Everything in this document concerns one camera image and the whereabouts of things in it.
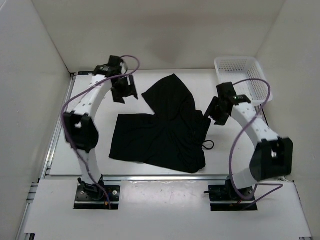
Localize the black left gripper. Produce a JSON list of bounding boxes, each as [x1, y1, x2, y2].
[[110, 74, 138, 104]]

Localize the black shorts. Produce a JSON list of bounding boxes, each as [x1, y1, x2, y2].
[[109, 74, 211, 174]]

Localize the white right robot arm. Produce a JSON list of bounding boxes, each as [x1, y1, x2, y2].
[[205, 82, 294, 200]]

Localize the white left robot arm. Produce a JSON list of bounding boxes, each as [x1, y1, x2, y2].
[[60, 55, 138, 202]]

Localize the white perforated plastic basket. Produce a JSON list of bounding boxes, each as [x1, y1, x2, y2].
[[214, 56, 268, 107]]

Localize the aluminium right rail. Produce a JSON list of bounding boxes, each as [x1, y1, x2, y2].
[[255, 105, 269, 126]]

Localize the aluminium rail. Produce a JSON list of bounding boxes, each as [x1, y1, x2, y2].
[[103, 174, 227, 182], [255, 105, 269, 126], [14, 71, 77, 240]]

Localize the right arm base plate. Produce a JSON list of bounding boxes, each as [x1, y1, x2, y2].
[[203, 185, 258, 212]]

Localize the aluminium front rail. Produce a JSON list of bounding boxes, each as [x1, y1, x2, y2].
[[103, 174, 227, 182]]

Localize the aluminium left rail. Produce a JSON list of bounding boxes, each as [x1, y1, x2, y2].
[[14, 71, 77, 240]]

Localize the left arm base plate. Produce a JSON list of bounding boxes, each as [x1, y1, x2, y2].
[[73, 184, 121, 210]]

